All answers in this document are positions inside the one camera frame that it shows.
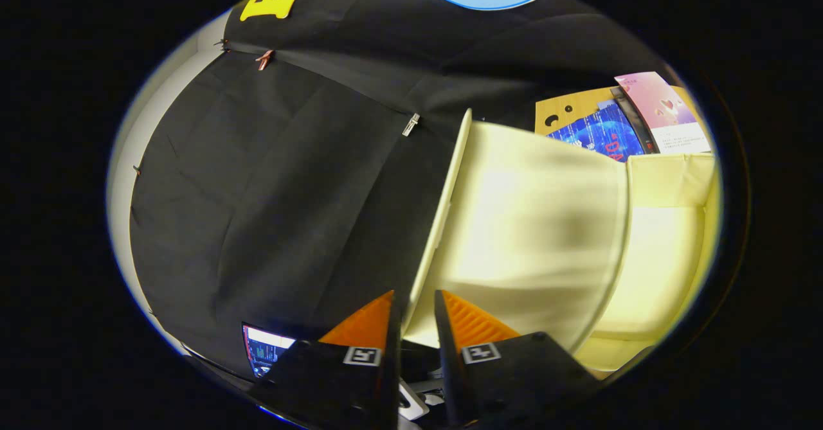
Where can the computer monitor screen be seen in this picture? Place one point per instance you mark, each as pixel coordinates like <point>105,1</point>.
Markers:
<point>263,349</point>

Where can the pink cover book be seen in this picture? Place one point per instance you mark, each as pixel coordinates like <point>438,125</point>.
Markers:
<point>656,102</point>

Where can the white rounded object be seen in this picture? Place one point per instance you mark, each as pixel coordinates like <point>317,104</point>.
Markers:
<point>415,407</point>

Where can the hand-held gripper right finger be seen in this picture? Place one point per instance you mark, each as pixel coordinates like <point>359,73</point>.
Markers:
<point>450,378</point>

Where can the grey-green fabric storage box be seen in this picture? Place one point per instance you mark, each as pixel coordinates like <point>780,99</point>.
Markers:
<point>533,224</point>

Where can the small copper clip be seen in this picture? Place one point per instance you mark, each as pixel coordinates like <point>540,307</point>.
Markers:
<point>263,59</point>

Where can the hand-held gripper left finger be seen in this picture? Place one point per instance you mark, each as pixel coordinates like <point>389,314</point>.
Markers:
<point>390,378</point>

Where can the blue cover book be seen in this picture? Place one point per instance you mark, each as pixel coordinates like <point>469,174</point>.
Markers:
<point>604,135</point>

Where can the small black clip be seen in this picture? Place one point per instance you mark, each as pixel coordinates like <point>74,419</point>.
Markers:
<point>222,44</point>

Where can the small silver clip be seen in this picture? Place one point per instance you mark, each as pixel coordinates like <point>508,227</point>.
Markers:
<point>410,125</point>

